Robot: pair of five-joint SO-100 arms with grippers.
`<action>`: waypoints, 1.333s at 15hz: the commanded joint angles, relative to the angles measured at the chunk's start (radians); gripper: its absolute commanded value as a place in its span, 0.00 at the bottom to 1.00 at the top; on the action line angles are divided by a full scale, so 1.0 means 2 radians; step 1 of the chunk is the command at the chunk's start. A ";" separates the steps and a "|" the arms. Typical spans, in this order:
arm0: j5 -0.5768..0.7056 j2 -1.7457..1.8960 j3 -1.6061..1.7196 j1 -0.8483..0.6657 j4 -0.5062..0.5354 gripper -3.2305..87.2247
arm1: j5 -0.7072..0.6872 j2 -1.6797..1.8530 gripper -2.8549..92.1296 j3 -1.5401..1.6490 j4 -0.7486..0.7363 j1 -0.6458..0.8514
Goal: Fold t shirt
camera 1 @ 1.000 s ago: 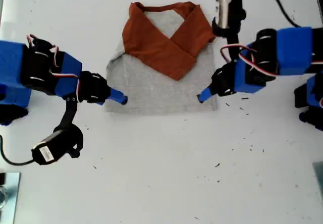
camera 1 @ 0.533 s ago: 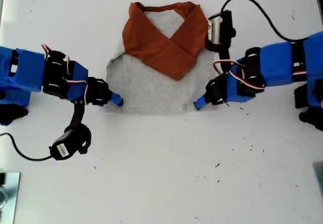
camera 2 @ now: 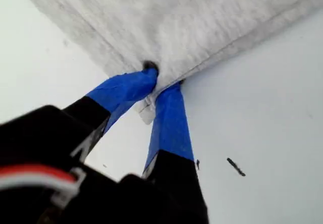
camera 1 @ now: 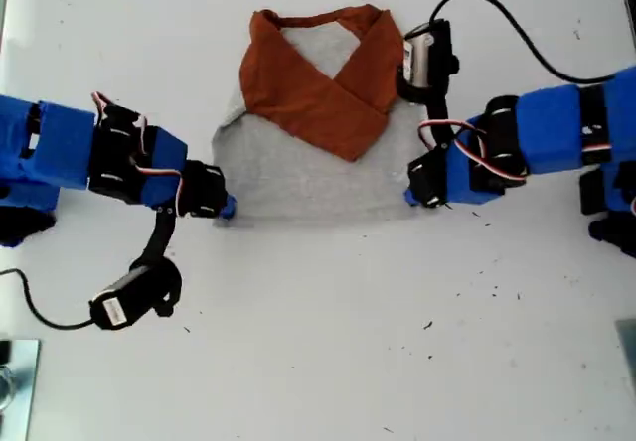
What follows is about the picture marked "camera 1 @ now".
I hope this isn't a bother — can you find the arm's red white wire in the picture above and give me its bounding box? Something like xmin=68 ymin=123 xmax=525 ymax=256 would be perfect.
xmin=90 ymin=91 xmax=185 ymax=204
xmin=415 ymin=119 xmax=532 ymax=183

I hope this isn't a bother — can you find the gripper's black camera box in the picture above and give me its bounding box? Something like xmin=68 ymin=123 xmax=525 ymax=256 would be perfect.
xmin=87 ymin=256 xmax=184 ymax=333
xmin=397 ymin=18 xmax=462 ymax=104

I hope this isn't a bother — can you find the gripper's black camera stalk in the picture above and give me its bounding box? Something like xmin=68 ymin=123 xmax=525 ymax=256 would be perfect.
xmin=425 ymin=90 xmax=456 ymax=152
xmin=141 ymin=206 xmax=179 ymax=268

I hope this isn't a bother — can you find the grey shirt with brown sleeves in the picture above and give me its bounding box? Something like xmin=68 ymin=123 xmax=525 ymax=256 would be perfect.
xmin=211 ymin=3 xmax=428 ymax=228

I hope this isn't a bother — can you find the steel post base plate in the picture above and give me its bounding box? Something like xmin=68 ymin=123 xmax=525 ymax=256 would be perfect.
xmin=0 ymin=339 xmax=41 ymax=417

